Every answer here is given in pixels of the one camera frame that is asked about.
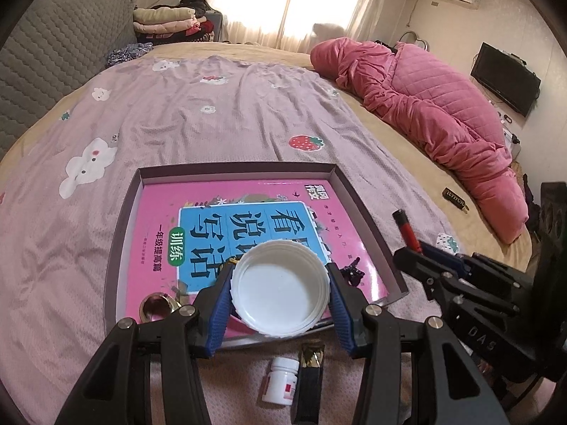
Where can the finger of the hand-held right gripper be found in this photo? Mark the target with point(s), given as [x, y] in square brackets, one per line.
[412, 265]
[443, 257]

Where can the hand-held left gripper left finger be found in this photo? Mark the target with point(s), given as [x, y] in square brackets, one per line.
[221, 314]

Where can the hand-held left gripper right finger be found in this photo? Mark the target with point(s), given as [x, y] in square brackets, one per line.
[341, 314]

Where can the red lighter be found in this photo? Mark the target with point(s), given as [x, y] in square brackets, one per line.
[405, 230]

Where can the white plastic lid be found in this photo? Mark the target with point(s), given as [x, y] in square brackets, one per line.
[279, 287]

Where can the shallow cardboard box tray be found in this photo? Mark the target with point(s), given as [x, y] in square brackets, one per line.
[122, 239]

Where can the glass ink bottle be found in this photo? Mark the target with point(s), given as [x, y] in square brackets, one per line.
[155, 307]

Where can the black and gold sachet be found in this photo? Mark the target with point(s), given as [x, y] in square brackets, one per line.
[310, 385]

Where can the white pill bottle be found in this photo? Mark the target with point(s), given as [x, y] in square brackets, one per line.
[281, 380]

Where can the pink and blue book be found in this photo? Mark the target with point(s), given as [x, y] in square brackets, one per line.
[248, 225]

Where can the pink quilted duvet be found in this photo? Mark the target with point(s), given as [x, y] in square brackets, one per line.
[421, 97]

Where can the black television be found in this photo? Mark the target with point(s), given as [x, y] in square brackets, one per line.
[505, 77]

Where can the purple printed bedsheet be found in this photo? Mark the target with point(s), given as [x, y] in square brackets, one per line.
[199, 119]

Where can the white plush toy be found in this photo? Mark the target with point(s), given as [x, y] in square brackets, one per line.
[325, 33]

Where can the white sheer curtains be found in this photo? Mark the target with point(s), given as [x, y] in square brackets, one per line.
[381, 4]

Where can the dark patterned cloth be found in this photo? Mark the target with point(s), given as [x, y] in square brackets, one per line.
[128, 53]

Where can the stack of folded clothes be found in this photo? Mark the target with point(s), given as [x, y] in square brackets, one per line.
[164, 20]

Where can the black bag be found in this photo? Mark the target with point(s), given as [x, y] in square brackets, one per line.
[192, 2]

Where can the grey quilted headboard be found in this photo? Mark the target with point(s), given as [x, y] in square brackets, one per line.
[44, 53]

